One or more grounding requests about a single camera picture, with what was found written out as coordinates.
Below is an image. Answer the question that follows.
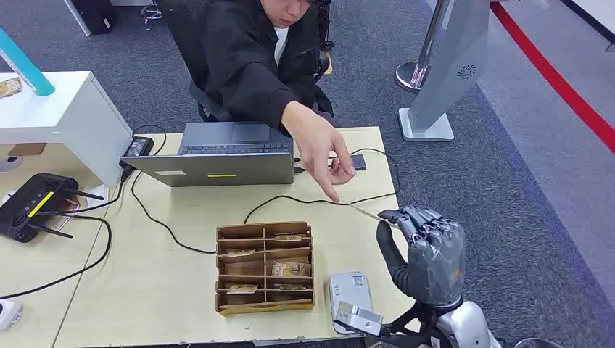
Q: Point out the person's right hand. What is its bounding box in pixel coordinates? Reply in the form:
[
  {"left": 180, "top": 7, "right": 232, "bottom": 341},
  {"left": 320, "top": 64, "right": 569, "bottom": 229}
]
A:
[{"left": 281, "top": 101, "right": 358, "bottom": 204}]

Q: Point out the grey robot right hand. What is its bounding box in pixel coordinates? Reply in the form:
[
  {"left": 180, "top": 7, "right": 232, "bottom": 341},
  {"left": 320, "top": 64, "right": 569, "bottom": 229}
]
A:
[{"left": 376, "top": 205, "right": 467, "bottom": 309}]

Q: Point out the person's ID card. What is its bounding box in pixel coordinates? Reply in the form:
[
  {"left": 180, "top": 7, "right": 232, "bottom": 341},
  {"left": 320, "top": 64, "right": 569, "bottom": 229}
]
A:
[{"left": 348, "top": 202, "right": 390, "bottom": 225}]

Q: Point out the white card reader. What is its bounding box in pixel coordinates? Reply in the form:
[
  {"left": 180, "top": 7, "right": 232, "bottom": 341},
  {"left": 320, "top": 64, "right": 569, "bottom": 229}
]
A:
[{"left": 328, "top": 271, "right": 373, "bottom": 336}]

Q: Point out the person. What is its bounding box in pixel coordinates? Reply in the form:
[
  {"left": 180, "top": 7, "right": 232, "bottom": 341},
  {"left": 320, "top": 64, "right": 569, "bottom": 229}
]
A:
[{"left": 200, "top": 0, "right": 359, "bottom": 204}]

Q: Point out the large patterned key card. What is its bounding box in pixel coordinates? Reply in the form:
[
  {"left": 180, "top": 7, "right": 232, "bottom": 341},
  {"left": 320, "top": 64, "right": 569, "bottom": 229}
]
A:
[{"left": 271, "top": 260, "right": 313, "bottom": 278}]

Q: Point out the wooden card organizer box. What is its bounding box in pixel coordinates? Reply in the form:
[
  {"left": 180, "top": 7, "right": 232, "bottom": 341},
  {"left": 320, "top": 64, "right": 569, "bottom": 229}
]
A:
[{"left": 215, "top": 221, "right": 316, "bottom": 318}]

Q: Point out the patterned card on shelf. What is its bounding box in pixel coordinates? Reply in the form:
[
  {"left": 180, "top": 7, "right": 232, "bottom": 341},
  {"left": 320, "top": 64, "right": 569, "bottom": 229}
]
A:
[{"left": 0, "top": 76, "right": 23, "bottom": 99}]

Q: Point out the dark grey USB hub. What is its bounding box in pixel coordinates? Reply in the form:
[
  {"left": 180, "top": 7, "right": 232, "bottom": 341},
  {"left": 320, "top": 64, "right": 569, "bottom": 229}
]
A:
[{"left": 294, "top": 154, "right": 367, "bottom": 174}]

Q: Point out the grey laptop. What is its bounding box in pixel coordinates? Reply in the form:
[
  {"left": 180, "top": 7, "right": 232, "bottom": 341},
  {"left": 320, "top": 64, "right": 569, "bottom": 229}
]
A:
[{"left": 120, "top": 121, "right": 295, "bottom": 188}]

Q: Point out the black equipment stand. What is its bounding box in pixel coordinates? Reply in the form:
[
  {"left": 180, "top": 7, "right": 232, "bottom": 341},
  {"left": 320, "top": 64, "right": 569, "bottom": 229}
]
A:
[{"left": 317, "top": 0, "right": 335, "bottom": 51}]

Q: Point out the grey kiosk stand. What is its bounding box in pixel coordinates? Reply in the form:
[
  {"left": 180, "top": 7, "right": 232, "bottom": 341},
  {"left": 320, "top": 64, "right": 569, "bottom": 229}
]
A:
[{"left": 397, "top": 0, "right": 491, "bottom": 143}]

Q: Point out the black office chair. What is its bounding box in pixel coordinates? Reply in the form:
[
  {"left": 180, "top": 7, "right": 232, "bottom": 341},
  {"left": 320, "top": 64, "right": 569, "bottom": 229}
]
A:
[{"left": 158, "top": 0, "right": 332, "bottom": 123}]

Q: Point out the black laptop power adapter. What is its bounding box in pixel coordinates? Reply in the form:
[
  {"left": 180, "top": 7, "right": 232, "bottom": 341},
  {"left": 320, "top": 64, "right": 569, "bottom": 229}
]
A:
[{"left": 123, "top": 136, "right": 155, "bottom": 159}]

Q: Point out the chrome chair base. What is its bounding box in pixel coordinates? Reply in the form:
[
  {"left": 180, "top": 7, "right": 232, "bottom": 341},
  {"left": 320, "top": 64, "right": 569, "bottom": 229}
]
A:
[{"left": 140, "top": 0, "right": 165, "bottom": 30}]

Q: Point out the white paper sheet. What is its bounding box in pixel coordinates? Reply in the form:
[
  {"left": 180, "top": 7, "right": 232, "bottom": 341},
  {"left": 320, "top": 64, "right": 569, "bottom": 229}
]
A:
[{"left": 88, "top": 184, "right": 112, "bottom": 203}]

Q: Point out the black cabinet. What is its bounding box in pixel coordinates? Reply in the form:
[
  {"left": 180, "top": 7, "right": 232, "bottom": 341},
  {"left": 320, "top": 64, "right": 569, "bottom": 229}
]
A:
[{"left": 72, "top": 0, "right": 119, "bottom": 36}]

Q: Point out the white desk shelf riser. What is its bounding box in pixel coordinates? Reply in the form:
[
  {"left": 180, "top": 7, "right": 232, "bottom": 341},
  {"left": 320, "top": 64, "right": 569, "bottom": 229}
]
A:
[{"left": 0, "top": 70, "right": 134, "bottom": 189}]

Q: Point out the white table leg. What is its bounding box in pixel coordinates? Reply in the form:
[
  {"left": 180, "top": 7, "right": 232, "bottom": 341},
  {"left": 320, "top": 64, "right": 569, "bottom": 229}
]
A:
[{"left": 63, "top": 0, "right": 92, "bottom": 38}]

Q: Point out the brown cardboard piece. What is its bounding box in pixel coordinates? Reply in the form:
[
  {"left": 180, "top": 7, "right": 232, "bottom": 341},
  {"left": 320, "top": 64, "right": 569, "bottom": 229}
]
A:
[{"left": 8, "top": 142, "right": 48, "bottom": 157}]

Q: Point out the black router with antennas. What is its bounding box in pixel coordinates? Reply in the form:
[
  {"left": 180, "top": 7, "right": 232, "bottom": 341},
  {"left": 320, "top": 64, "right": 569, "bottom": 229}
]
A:
[{"left": 0, "top": 173, "right": 105, "bottom": 244}]

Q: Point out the teal cylinder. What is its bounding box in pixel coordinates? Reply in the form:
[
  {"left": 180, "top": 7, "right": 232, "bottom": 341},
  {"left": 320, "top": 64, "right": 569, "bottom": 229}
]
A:
[{"left": 0, "top": 26, "right": 56, "bottom": 97}]

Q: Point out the grey round desk grommet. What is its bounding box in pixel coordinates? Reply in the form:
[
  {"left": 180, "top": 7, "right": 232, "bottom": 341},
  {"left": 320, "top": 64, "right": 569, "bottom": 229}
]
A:
[{"left": 0, "top": 154, "right": 24, "bottom": 173}]

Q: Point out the white furniture panel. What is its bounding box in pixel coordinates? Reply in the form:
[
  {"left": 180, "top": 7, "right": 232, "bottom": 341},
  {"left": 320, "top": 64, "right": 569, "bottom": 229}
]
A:
[{"left": 559, "top": 0, "right": 615, "bottom": 49}]

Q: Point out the white power strip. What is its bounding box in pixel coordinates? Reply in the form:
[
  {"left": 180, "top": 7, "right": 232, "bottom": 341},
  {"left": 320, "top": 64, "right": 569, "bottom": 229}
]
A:
[{"left": 0, "top": 299, "right": 24, "bottom": 331}]

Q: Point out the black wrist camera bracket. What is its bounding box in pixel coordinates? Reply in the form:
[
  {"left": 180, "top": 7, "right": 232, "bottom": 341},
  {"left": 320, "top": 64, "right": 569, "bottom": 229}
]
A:
[{"left": 379, "top": 304, "right": 438, "bottom": 348}]

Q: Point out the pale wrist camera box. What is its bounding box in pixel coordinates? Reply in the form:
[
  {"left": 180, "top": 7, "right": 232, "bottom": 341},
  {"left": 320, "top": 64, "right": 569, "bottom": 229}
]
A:
[{"left": 334, "top": 301, "right": 384, "bottom": 337}]

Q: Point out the chrome stanchion post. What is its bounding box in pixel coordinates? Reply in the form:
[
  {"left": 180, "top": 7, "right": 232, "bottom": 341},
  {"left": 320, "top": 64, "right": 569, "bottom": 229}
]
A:
[{"left": 395, "top": 0, "right": 453, "bottom": 93}]

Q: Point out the grey round ring object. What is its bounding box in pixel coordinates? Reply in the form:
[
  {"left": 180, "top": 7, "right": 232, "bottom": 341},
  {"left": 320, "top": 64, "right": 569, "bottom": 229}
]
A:
[{"left": 513, "top": 337, "right": 566, "bottom": 348}]

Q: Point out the black laptop charger cable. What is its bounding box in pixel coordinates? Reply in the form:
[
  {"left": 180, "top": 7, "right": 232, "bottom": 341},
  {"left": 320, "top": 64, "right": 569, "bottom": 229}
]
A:
[{"left": 129, "top": 125, "right": 402, "bottom": 255}]

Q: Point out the black adapter mains cord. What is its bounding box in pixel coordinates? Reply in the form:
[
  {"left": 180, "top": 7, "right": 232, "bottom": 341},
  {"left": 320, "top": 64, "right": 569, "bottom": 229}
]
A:
[{"left": 36, "top": 160, "right": 138, "bottom": 217}]

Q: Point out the black router cable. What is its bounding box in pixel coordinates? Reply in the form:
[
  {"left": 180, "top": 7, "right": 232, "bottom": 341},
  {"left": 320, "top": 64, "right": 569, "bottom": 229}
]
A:
[{"left": 0, "top": 213, "right": 113, "bottom": 300}]

